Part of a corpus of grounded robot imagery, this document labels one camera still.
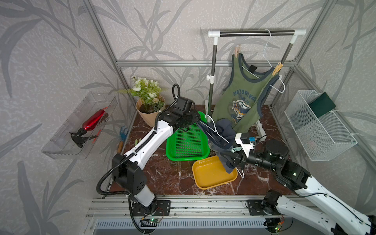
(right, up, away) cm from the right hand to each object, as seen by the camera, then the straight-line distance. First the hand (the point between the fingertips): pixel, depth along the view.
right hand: (223, 148), depth 60 cm
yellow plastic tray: (-4, -18, +23) cm, 30 cm away
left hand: (-10, +13, +20) cm, 26 cm away
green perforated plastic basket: (-17, -5, +39) cm, 43 cm away
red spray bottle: (-58, +11, +7) cm, 60 cm away
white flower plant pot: (-42, +23, +37) cm, 61 cm away
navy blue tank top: (+10, +5, +41) cm, 42 cm away
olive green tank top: (+17, +24, +32) cm, 43 cm away
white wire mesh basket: (+44, +4, +3) cm, 45 cm away
